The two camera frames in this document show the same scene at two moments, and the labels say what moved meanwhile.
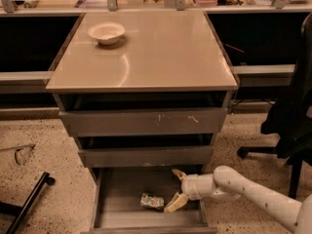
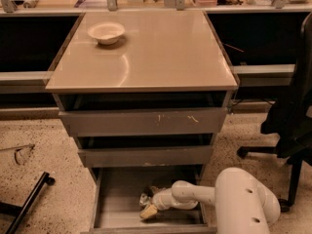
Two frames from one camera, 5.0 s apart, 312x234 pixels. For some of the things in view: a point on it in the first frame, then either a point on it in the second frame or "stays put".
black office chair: [290, 119] stays put
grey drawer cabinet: [143, 94] stays put
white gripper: [189, 186] to [160, 200]
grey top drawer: [144, 122] stays put
